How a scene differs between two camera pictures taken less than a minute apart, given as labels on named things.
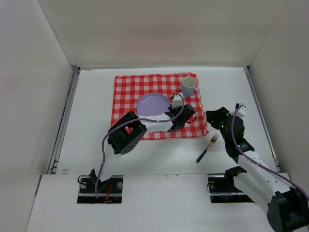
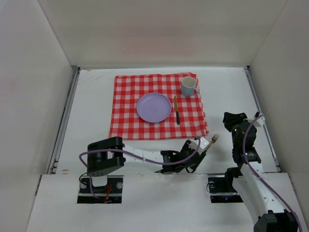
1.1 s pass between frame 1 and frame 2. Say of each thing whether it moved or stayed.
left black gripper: moved
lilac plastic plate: stayed
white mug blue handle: stayed
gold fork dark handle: stayed
